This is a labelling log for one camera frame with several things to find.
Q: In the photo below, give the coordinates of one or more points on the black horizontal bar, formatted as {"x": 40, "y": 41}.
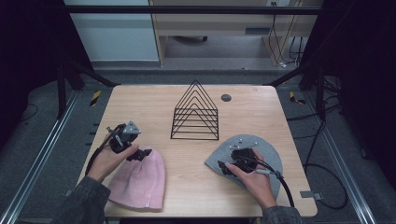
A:
{"x": 186, "y": 10}

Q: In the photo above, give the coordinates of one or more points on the white cabinet panel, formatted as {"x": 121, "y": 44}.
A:
{"x": 115, "y": 37}

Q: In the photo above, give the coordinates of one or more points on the person's right hand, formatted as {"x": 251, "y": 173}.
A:
{"x": 257, "y": 183}

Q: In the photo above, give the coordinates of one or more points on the grey metal bracket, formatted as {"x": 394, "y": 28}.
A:
{"x": 309, "y": 195}

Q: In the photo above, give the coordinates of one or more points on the pink knit beanie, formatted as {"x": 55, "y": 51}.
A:
{"x": 140, "y": 183}

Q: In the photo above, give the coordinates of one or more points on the grey knit beanie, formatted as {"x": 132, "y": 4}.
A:
{"x": 271, "y": 152}

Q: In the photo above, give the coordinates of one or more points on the aluminium floor rail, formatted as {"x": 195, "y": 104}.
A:
{"x": 40, "y": 155}
{"x": 339, "y": 155}

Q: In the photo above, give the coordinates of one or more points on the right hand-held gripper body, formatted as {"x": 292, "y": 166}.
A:
{"x": 244, "y": 158}

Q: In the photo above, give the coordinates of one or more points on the black metal stand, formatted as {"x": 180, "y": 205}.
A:
{"x": 320, "y": 93}
{"x": 61, "y": 93}

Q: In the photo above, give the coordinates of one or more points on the person's left hand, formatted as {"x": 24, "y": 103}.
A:
{"x": 106, "y": 163}

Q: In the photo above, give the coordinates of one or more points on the yellow black striped tape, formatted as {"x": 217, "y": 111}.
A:
{"x": 95, "y": 98}
{"x": 294, "y": 98}

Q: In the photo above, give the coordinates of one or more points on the dark curtain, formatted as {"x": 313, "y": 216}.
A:
{"x": 28, "y": 46}
{"x": 367, "y": 62}

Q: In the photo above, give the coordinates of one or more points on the grey round grommet cap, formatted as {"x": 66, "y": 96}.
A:
{"x": 226, "y": 97}

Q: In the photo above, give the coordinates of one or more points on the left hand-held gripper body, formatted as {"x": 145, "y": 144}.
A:
{"x": 124, "y": 138}

